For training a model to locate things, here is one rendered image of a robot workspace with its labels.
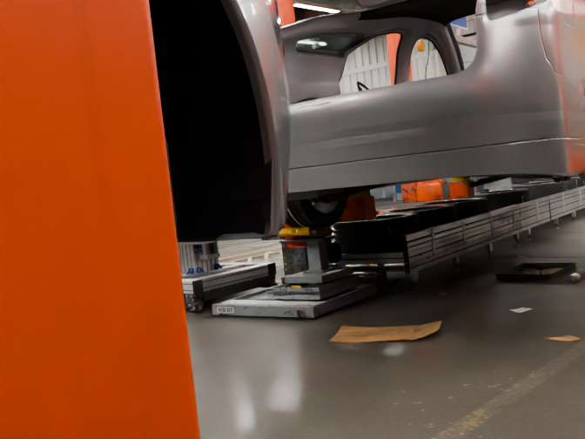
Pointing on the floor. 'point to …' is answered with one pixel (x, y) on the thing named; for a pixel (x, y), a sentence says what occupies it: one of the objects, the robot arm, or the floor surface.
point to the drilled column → (289, 260)
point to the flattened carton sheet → (385, 333)
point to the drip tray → (537, 269)
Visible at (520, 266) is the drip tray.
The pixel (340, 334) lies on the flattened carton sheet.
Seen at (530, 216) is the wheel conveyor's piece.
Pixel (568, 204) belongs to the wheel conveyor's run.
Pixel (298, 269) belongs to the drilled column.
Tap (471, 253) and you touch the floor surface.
